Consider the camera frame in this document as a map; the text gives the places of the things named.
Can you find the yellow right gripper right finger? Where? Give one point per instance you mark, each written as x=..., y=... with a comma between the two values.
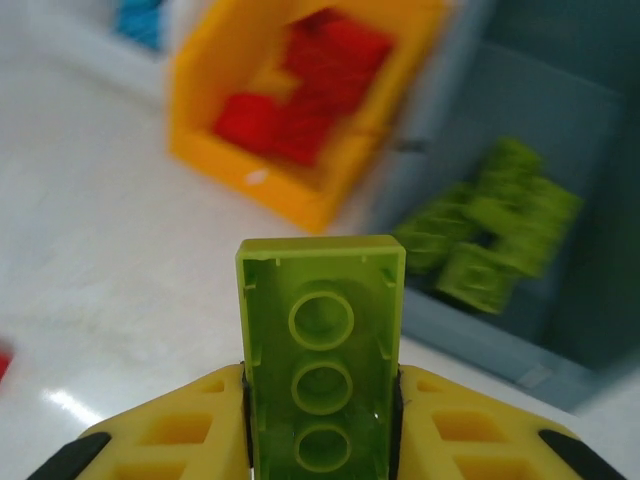
x=475, y=430

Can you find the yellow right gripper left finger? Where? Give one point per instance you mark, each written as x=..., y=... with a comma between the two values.
x=175, y=430

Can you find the green lego brick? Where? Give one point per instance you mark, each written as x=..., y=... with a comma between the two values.
x=535, y=215
x=475, y=282
x=435, y=230
x=320, y=280

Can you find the gray plastic container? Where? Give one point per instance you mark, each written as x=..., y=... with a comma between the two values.
x=500, y=350

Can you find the red lego brick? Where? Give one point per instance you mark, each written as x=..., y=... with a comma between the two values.
x=265, y=125
x=5, y=362
x=340, y=55

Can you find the orange plastic container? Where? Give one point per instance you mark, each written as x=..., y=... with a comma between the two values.
x=280, y=185

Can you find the blue lego brick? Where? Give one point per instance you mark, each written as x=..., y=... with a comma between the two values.
x=137, y=20

